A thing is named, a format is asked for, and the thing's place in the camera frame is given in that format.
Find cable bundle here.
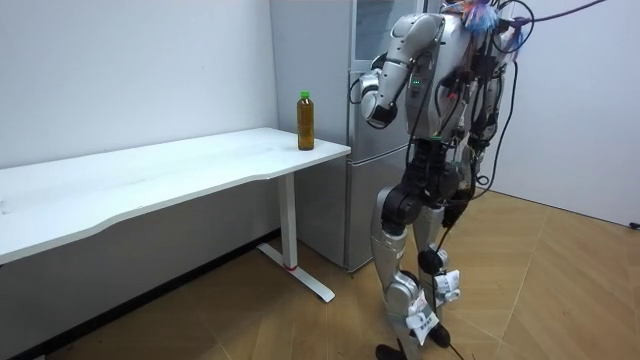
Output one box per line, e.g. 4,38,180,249
440,0,609,53

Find grey fridge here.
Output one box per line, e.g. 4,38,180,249
269,0,443,274

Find robot body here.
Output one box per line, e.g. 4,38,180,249
399,0,521,202

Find tea bottle with green cap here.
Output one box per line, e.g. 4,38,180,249
296,90,316,152

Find white desk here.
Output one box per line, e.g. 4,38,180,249
0,126,352,304

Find robot legs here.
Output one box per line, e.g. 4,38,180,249
369,138,477,360

